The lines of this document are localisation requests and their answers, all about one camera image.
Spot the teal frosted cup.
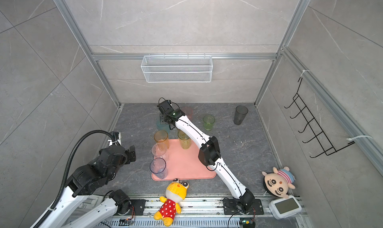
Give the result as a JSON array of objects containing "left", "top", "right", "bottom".
[{"left": 156, "top": 120, "right": 170, "bottom": 133}]

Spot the tall amber glass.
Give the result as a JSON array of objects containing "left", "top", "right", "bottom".
[{"left": 154, "top": 130, "right": 170, "bottom": 150}]

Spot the tall green glass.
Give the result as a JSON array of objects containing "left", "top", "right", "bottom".
[{"left": 178, "top": 130, "right": 192, "bottom": 150}]

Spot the clear glass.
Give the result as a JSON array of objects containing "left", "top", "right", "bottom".
[{"left": 152, "top": 143, "right": 168, "bottom": 161}]

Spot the blue tall glass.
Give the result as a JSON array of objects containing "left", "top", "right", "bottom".
[{"left": 150, "top": 157, "right": 168, "bottom": 180}]

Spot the pink plastic tray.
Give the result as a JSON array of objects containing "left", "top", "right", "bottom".
[{"left": 152, "top": 139, "right": 216, "bottom": 181}]

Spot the dark grey glass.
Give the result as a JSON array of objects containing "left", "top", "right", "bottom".
[{"left": 233, "top": 105, "right": 248, "bottom": 125}]

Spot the pink glass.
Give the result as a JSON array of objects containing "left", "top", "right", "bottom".
[{"left": 182, "top": 106, "right": 193, "bottom": 120}]

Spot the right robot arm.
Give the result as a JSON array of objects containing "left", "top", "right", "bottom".
[{"left": 157, "top": 99, "right": 255, "bottom": 214}]

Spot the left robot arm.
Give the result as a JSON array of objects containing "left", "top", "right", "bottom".
[{"left": 32, "top": 143, "right": 136, "bottom": 228}]

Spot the small green glass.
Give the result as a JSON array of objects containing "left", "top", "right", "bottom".
[{"left": 202, "top": 114, "right": 215, "bottom": 131}]

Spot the yellow plush toy red dress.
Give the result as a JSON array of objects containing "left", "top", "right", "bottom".
[{"left": 154, "top": 178, "right": 189, "bottom": 227}]

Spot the small plush doll striped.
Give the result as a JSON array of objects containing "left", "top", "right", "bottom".
[{"left": 262, "top": 166, "right": 296, "bottom": 199}]

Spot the white digital scale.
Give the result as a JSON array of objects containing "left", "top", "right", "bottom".
[{"left": 268, "top": 195, "right": 302, "bottom": 220}]

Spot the white wire mesh basket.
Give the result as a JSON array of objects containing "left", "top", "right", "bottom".
[{"left": 141, "top": 55, "right": 213, "bottom": 83}]

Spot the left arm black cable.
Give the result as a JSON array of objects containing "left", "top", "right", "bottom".
[{"left": 32, "top": 130, "right": 117, "bottom": 228}]

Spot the black wire hook rack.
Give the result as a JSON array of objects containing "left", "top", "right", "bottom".
[{"left": 284, "top": 78, "right": 356, "bottom": 159}]

